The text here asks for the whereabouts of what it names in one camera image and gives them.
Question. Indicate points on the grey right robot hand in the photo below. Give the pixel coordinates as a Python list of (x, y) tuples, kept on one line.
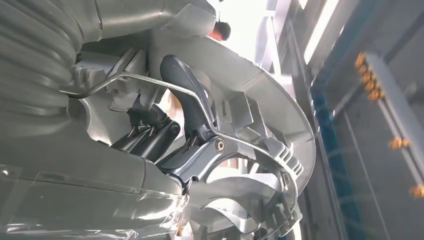
[(82, 185)]

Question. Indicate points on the person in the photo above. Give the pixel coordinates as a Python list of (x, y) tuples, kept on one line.
[(223, 30)]

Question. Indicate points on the ceiling light strip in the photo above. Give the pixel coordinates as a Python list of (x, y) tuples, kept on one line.
[(319, 30)]

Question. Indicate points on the blue metal post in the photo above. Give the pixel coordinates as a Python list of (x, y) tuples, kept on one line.
[(334, 159)]

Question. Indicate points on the grey rail orange fittings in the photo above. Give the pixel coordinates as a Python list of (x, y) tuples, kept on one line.
[(394, 109)]

